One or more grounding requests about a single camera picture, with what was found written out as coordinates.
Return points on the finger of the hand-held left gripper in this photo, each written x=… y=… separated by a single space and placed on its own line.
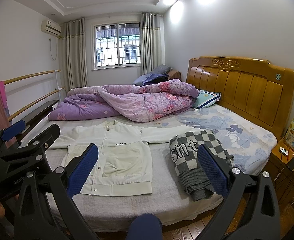
x=13 y=130
x=43 y=140

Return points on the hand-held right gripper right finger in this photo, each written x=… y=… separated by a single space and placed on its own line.
x=213 y=170

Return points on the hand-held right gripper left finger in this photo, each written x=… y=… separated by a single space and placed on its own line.
x=83 y=170

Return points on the grey white checkered sweater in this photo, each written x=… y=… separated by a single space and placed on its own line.
x=186 y=160

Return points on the white snap-button jacket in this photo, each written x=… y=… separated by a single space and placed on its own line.
x=127 y=155

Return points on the pink hanging cloth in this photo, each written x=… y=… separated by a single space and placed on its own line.
x=2 y=110

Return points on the floral bed sheet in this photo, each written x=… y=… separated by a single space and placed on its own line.
x=241 y=130

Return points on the blue striped pillow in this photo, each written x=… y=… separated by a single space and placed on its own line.
x=206 y=98

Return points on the wooden nightstand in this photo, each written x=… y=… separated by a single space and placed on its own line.
x=284 y=177

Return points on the small white device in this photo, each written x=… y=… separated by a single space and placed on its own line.
x=283 y=150

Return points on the small black box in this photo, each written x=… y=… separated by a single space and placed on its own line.
x=292 y=163

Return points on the purple floral quilt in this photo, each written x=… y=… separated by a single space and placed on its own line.
x=127 y=100

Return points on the person's blue trouser leg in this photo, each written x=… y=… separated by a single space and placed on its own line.
x=145 y=227

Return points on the wooden headboard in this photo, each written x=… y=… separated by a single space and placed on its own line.
x=244 y=90

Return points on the yellow packet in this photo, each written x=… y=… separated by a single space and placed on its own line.
x=293 y=133

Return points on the grey beige curtain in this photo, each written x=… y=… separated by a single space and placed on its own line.
x=74 y=55
x=150 y=42

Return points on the brown chair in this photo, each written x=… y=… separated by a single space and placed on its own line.
x=175 y=74

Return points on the white air conditioner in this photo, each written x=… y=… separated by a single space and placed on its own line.
x=50 y=27

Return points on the pile of blue clothing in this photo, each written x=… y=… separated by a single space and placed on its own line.
x=153 y=76

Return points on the barred window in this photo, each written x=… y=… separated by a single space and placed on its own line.
x=117 y=46

